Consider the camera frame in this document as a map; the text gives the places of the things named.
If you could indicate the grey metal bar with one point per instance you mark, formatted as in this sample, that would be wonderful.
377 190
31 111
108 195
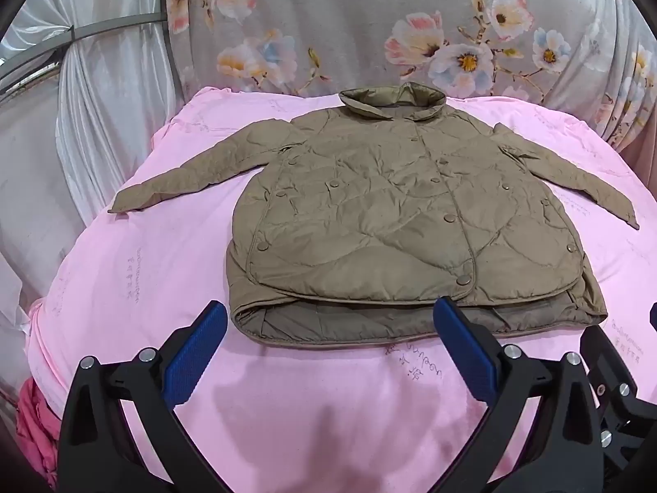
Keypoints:
118 28

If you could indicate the white satin curtain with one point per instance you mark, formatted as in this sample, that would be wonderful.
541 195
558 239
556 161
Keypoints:
102 113

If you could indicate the pink bed sheet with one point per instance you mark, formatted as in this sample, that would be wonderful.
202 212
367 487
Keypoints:
318 411

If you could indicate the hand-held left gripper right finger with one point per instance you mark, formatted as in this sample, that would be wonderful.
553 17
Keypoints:
464 352

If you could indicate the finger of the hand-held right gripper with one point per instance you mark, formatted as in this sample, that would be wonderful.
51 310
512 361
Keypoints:
608 369
654 316

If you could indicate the olive quilted jacket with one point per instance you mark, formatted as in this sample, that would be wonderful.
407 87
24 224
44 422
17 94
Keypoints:
390 205

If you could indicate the dark pink cloth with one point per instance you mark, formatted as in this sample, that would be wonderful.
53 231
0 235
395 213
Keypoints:
38 431

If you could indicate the grey floral cloth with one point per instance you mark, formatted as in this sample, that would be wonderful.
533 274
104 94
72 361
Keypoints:
359 25

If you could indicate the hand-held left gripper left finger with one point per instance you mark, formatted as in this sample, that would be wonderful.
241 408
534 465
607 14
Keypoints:
195 354

